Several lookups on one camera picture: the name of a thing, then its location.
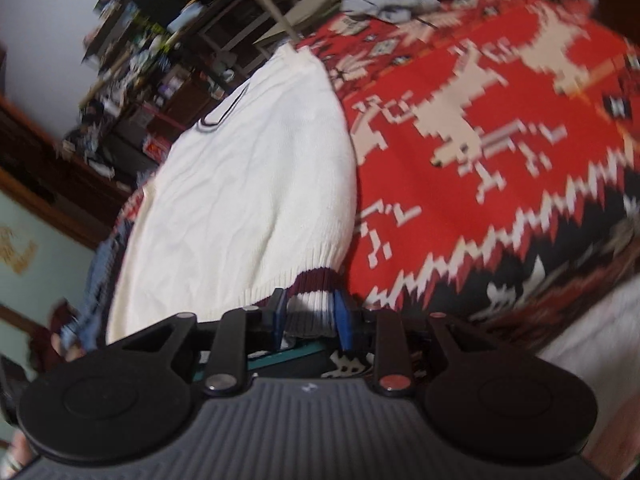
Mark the white drawer rack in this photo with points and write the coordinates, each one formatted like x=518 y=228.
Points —
x=235 y=30

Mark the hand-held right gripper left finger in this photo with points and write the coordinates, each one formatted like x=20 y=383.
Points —
x=279 y=320

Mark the white knit sweater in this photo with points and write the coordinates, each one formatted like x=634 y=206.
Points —
x=240 y=185

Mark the blue jeans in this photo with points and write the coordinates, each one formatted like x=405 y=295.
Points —
x=100 y=280

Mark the wooden drawer cabinet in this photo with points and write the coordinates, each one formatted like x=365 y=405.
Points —
x=170 y=105

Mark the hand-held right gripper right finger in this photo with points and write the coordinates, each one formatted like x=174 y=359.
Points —
x=342 y=320

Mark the cluttered wooden shelf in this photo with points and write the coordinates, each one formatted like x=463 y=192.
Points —
x=130 y=35

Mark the green cutting mat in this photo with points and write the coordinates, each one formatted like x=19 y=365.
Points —
x=280 y=355

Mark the red and white box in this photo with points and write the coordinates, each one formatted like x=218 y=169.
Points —
x=156 y=147

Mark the beige chair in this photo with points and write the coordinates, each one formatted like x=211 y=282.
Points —
x=310 y=15

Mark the wooden door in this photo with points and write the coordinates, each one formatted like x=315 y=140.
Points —
x=40 y=160

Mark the red patterned blanket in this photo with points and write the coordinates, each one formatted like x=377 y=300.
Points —
x=400 y=200

